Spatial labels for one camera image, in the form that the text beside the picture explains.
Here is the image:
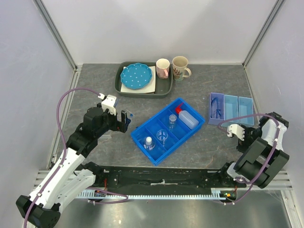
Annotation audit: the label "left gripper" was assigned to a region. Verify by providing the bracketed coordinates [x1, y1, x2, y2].
[95, 107, 130, 138]

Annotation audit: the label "round glass flask white stopper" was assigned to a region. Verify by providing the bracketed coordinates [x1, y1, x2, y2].
[142, 136, 156, 152]

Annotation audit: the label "blue safety glasses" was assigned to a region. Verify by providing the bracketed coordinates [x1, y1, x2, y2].
[210, 97, 224, 119]

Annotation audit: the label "clear glass beaker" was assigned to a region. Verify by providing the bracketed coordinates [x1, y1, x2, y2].
[156, 129, 169, 146]

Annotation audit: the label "glass stoppered bottle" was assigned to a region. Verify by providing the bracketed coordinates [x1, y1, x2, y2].
[168, 114, 177, 131]

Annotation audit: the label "white wash bottle red cap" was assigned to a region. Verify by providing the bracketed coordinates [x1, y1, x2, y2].
[175, 103, 199, 130]

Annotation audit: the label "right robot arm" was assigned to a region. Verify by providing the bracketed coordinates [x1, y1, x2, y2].
[217, 112, 289, 189]

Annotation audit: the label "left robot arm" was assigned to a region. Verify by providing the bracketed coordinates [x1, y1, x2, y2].
[16, 104, 131, 228]

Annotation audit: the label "purple and blue organizer bins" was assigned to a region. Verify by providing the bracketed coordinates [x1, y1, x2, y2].
[208, 93, 254, 125]

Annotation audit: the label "blue divided plastic tray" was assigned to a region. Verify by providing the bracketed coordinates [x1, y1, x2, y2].
[131, 98, 205, 166]

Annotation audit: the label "grey plastic tray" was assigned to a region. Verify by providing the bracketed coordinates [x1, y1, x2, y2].
[114, 62, 173, 98]

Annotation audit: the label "white square plate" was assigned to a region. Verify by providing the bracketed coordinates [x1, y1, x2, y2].
[120, 66, 156, 94]

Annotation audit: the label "blue polka dot plate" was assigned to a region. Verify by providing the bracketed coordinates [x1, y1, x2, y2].
[120, 63, 153, 90]

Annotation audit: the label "pink mug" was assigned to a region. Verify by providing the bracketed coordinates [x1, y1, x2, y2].
[156, 58, 170, 79]

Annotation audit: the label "beige patterned mug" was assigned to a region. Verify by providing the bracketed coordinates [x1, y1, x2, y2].
[172, 56, 192, 81]

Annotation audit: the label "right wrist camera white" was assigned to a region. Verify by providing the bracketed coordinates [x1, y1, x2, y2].
[227, 124, 245, 141]

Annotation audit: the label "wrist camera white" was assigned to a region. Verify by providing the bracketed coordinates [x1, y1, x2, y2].
[227, 124, 245, 141]
[101, 95, 118, 115]

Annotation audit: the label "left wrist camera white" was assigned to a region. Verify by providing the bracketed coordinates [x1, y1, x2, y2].
[101, 95, 118, 115]

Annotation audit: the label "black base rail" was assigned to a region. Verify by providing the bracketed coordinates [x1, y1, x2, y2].
[83, 162, 246, 195]

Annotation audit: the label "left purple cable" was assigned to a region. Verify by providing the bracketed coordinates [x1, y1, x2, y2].
[22, 87, 129, 228]

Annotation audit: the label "grey cable duct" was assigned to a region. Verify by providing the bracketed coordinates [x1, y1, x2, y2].
[76, 190, 236, 200]

